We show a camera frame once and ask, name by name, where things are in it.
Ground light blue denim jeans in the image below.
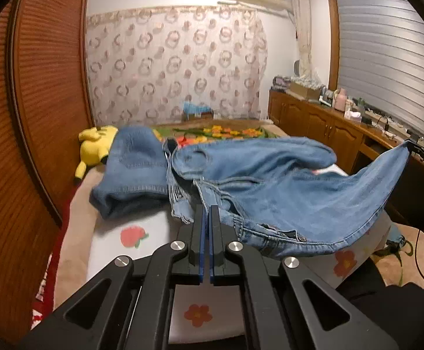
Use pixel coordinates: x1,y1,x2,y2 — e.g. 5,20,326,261
164,137,409,258

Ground white strawberry print blanket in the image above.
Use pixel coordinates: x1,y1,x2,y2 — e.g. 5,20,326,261
53,163,393,343

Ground long wooden sideboard cabinet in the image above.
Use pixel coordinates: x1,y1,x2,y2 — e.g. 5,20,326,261
268,89,424,202

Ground grey window roller blind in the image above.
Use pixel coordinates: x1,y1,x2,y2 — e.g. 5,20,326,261
337,0,424,135

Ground pink thermos jug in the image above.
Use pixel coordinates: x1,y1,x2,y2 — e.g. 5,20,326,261
333,89,348,111

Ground folded dark blue jeans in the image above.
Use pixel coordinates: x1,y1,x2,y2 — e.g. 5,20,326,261
89,126,168,220

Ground cardboard box on sideboard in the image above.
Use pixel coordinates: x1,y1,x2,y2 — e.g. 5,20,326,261
289,82,322,100

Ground yellow Pikachu plush toy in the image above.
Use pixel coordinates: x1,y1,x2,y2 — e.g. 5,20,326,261
74,126,119,180

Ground colourful floral bed cover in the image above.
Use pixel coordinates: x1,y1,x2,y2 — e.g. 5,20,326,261
153,125,278,148

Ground cream lace side curtain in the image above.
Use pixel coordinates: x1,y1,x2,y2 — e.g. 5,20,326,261
292,0,312,77

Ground pink circle pattern curtain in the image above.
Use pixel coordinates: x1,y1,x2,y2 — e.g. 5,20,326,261
86,5,268,127

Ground brown wooden louvered wardrobe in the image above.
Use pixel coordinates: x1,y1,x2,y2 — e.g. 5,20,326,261
0,0,93,343

